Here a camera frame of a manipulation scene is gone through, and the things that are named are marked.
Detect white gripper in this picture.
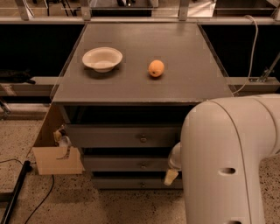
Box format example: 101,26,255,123
164,143,181,186

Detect grey drawer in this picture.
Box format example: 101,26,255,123
92,178,183,189
82,156,168,172
65,124,181,148

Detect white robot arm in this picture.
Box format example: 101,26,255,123
164,94,280,224

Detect grey bottom drawer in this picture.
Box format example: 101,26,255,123
92,178,183,189

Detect grey drawer cabinet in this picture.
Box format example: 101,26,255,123
52,23,232,180

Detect grey top drawer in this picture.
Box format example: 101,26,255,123
65,124,181,148

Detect orange fruit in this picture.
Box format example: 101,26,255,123
148,60,165,78

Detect crumpled items in box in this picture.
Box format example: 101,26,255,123
53,125,72,147

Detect cardboard box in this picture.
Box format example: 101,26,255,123
32,105,84,175

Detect white bowl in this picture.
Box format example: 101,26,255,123
82,47,123,73

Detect metal clamp stand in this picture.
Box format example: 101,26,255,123
256,52,280,82

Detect black bar on floor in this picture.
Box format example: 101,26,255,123
0,160,32,224

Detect white hanging cable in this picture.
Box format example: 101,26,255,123
232,15,259,95

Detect black floor cable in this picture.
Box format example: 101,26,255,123
0,158,56,224

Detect black object on rail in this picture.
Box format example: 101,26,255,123
0,70,36,84

